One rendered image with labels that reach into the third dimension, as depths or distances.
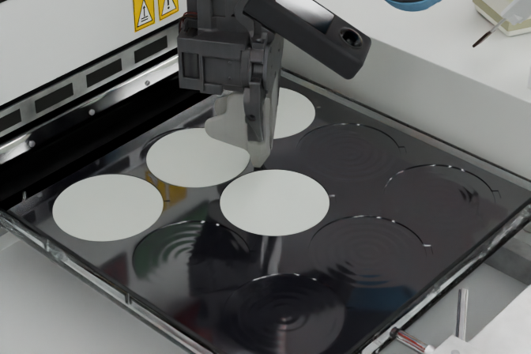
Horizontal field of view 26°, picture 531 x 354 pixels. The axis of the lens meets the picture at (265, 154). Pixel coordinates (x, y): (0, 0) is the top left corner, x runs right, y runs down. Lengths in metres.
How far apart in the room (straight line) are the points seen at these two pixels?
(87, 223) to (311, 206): 0.20
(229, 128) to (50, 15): 0.19
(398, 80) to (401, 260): 0.25
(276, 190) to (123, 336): 0.19
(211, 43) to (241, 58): 0.03
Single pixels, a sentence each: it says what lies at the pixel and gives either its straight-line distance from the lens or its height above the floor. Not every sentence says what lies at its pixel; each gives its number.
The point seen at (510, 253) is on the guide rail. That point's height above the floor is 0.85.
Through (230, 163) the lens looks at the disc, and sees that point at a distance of 1.11.
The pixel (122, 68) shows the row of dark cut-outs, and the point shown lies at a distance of 1.16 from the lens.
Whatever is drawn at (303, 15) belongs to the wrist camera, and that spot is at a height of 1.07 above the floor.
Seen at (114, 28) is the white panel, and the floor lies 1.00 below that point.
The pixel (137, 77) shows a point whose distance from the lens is 1.17.
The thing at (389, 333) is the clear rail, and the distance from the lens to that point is 0.93.
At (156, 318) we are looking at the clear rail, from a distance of 0.94.
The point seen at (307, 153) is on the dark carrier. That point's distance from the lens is 1.12.
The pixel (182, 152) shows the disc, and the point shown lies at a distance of 1.13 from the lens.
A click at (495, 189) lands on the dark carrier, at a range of 1.10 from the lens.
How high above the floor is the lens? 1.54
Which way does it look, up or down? 35 degrees down
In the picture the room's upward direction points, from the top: straight up
